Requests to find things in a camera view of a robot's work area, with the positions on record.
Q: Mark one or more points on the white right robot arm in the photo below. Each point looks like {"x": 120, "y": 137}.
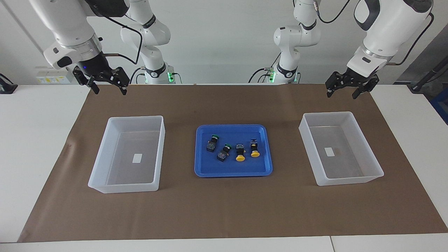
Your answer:
{"x": 66, "y": 24}

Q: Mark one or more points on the white wall socket strip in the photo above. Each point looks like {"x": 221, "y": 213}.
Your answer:
{"x": 52, "y": 78}

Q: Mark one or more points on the black tripod stand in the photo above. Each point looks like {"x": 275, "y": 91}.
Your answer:
{"x": 427, "y": 75}

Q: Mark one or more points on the blue crate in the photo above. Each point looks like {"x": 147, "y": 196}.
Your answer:
{"x": 441, "y": 105}

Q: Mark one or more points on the green push button switch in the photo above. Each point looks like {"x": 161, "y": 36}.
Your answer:
{"x": 211, "y": 145}
{"x": 222, "y": 155}

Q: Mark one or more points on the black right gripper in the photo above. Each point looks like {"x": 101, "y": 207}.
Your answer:
{"x": 94, "y": 64}

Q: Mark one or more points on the blue plastic tray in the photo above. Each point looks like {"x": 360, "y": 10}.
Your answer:
{"x": 231, "y": 168}

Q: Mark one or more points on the small white box label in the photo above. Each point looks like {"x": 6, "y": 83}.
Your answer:
{"x": 329, "y": 152}
{"x": 137, "y": 158}

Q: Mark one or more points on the translucent white plastic box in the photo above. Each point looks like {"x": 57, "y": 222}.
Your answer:
{"x": 350, "y": 164}
{"x": 122, "y": 171}

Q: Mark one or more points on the brown paper mat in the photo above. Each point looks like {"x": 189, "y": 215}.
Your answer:
{"x": 224, "y": 206}

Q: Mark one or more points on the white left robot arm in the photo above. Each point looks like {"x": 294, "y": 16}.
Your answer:
{"x": 388, "y": 28}

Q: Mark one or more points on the black desk device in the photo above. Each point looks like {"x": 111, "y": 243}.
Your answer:
{"x": 7, "y": 88}

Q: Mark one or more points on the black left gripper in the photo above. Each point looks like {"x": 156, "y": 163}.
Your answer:
{"x": 355, "y": 77}

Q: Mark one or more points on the yellow push button switch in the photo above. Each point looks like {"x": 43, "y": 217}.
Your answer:
{"x": 240, "y": 150}
{"x": 254, "y": 145}

